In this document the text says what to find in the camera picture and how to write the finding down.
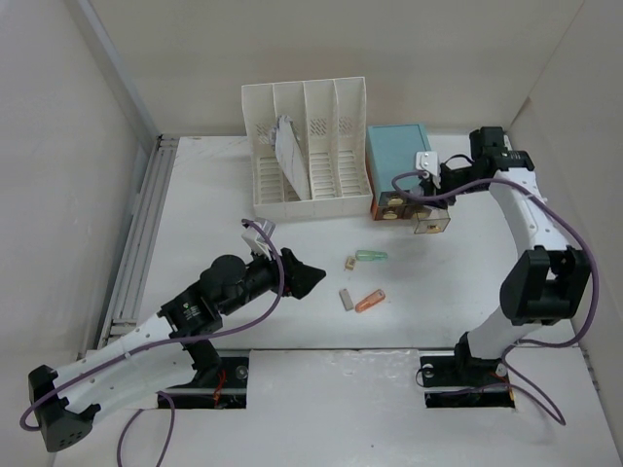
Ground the green capsule case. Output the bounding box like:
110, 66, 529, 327
355, 250, 388, 262

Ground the orange usb stick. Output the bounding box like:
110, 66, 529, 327
354, 289, 385, 313

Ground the teal mini drawer cabinet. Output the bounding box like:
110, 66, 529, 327
365, 124, 431, 221

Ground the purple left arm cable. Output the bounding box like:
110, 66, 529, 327
19, 218, 293, 467

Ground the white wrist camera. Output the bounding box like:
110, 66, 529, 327
241, 218, 275, 258
415, 151, 441, 189

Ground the white four-slot file organizer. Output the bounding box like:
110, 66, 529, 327
241, 77, 372, 221

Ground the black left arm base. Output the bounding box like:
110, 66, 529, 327
165, 349, 250, 411

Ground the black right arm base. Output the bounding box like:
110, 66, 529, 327
416, 339, 515, 410

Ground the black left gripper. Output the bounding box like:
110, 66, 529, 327
219, 241, 323, 316

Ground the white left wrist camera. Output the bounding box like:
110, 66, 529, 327
241, 218, 275, 258

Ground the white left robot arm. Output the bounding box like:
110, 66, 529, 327
27, 248, 326, 452

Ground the aluminium rail frame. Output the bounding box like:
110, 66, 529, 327
93, 134, 179, 349

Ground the white paper booklet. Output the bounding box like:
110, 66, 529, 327
269, 115, 312, 200

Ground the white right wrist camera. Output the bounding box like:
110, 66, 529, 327
415, 151, 441, 189

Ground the grey eraser block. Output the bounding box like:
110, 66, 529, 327
339, 289, 354, 310

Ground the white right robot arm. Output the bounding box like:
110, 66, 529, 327
415, 126, 591, 385

